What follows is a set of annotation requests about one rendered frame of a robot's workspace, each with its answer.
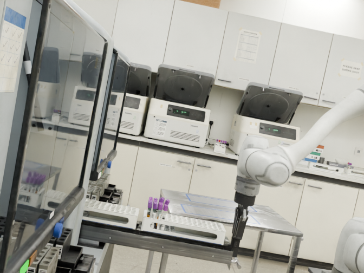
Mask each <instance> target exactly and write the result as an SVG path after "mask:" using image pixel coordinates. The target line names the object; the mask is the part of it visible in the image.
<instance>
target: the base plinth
mask: <svg viewBox="0 0 364 273"><path fill-rule="evenodd" d="M254 253H255V250H254V249H248V248H241V247H239V249H238V254H239V255H245V256H251V257H253V256H254ZM259 257H260V258H262V259H269V260H272V261H279V262H284V263H289V258H290V256H286V255H280V254H277V253H271V252H265V251H261V253H260V256H259ZM296 265H302V266H306V267H312V268H318V269H324V270H332V268H333V265H334V264H331V263H326V262H319V261H314V260H309V259H304V258H297V261H296Z"/></svg>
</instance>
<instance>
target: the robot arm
mask: <svg viewBox="0 0 364 273"><path fill-rule="evenodd" d="M363 115H364V84H363V85H362V86H361V87H359V88H358V89H356V90H355V91H353V92H352V93H351V94H350V95H348V96H347V97H346V98H345V99H344V100H342V101H341V102H340V103H338V104H337V105H336V106H335V107H333V108H332V109H330V110H329V111H327V112H326V113H325V114H324V115H323V116H322V117H321V118H320V119H319V120H318V121H317V122H316V123H315V124H314V125H313V127H312V128H311V129H310V130H309V132H308V133H307V134H306V135H305V136H304V137H303V138H302V139H301V140H300V141H298V142H297V143H295V144H293V145H291V146H288V147H283V146H280V145H278V146H275V147H271V148H270V147H269V142H268V139H267V138H264V137H262V136H259V135H249V136H247V137H246V138H245V140H244V142H243V144H242V146H241V149H240V153H239V157H238V163H237V176H236V182H235V188H234V189H235V190H236V192H235V197H234V202H235V203H237V204H238V207H236V208H235V217H234V221H233V228H232V237H231V246H232V249H233V257H237V254H238V249H239V244H240V241H241V240H242V237H243V233H244V230H245V226H246V223H247V221H248V219H249V217H248V216H247V215H248V213H249V211H248V206H254V203H255V199H256V195H258V194H259V188H260V185H264V186H267V187H279V186H282V185H284V184H285V183H286V182H287V181H288V180H289V178H290V176H291V174H292V173H294V172H295V166H296V165H297V164H298V163H299V162H300V161H301V160H302V159H304V158H305V157H306V156H308V155H309V154H310V153H311V152H312V151H313V150H314V149H315V148H316V147H317V146H318V145H319V144H320V143H321V142H322V141H323V140H324V139H325V137H326V136H327V135H328V134H329V133H330V132H331V131H332V130H333V129H334V128H335V127H336V126H338V125H339V124H341V123H343V122H346V121H348V120H351V119H354V118H357V117H359V116H363ZM321 273H364V218H362V217H353V218H352V219H350V220H349V221H348V222H347V223H346V224H345V226H344V227H343V229H342V231H341V233H340V236H339V240H338V243H337V247H336V252H335V259H334V265H333V268H332V270H324V269H323V270H322V271H321Z"/></svg>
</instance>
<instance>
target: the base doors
mask: <svg viewBox="0 0 364 273"><path fill-rule="evenodd" d="M116 150H117V154H116V157H115V158H114V160H113V161H112V165H111V168H110V179H109V184H113V185H116V189H121V190H122V192H123V196H122V200H123V202H122V205H123V206H127V205H128V204H129V205H130V207H134V208H138V209H139V214H138V221H141V222H142V219H143V215H144V210H147V209H148V200H149V197H153V201H154V198H157V199H158V202H159V198H160V190H161V189H166V190H172V191H179V192H185V193H191V194H198V195H202V196H208V197H215V198H222V199H228V200H234V197H235V192H236V190H235V189H234V188H235V182H236V176H237V166H236V165H230V164H225V163H221V162H215V161H209V160H204V159H198V158H192V157H187V156H183V155H178V154H172V153H167V152H162V151H156V150H152V149H147V148H142V147H139V150H138V147H136V146H130V145H124V144H119V143H117V145H116ZM137 153H138V155H137ZM177 160H180V161H183V162H187V163H189V162H190V163H191V164H186V163H182V162H177ZM135 162H136V164H135ZM160 163H161V164H168V165H172V167H168V166H161V165H159V164H160ZM197 164H200V165H205V166H210V167H211V168H209V167H203V166H197ZM193 165H194V166H193ZM134 167H135V169H134ZM189 168H190V171H189V170H188V169H189ZM195 170H197V172H196V171H195ZM133 173H134V175H133ZM132 179H133V180H132ZM190 181H191V182H190ZM289 181H290V182H293V183H301V184H303V185H297V184H292V183H289ZM131 185H132V186H131ZM308 185H311V186H316V187H320V188H322V189H319V188H314V187H310V186H308ZM189 186H190V187H189ZM282 186H283V188H281V187H267V186H264V185H260V188H259V194H258V195H256V199H255V203H254V204H257V205H264V206H269V207H270V208H272V209H273V210H274V211H275V212H277V213H278V214H279V215H280V216H282V217H283V218H284V219H285V220H287V221H288V222H289V223H290V224H292V225H293V226H294V227H295V228H297V229H298V230H300V231H301V232H302V233H303V239H304V240H303V241H301V243H300V248H299V252H298V256H297V258H304V259H309V260H314V261H319V262H326V263H331V264H334V259H335V252H336V247H337V243H338V240H339V236H340V233H341V231H342V229H343V227H344V226H345V224H346V223H347V222H348V221H349V220H350V219H352V218H353V217H362V218H364V190H361V189H356V188H351V187H345V186H340V185H334V184H329V183H323V182H320V181H314V180H309V179H303V178H298V177H292V176H290V178H289V180H288V181H287V182H286V183H285V184H284V185H282ZM130 190H131V192H130ZM129 193H130V195H129ZM128 199H129V201H128ZM152 210H153V205H152V209H151V211H152ZM258 234H259V231H256V230H249V229H245V230H244V233H243V237H242V240H240V244H239V247H241V248H248V249H254V250H255V248H256V243H257V238H258ZM293 241H294V240H293V237H292V236H287V235H280V234H276V233H269V232H265V233H264V238H263V243H262V247H261V251H265V252H271V253H275V254H280V255H286V256H290V254H291V250H292V246H293Z"/></svg>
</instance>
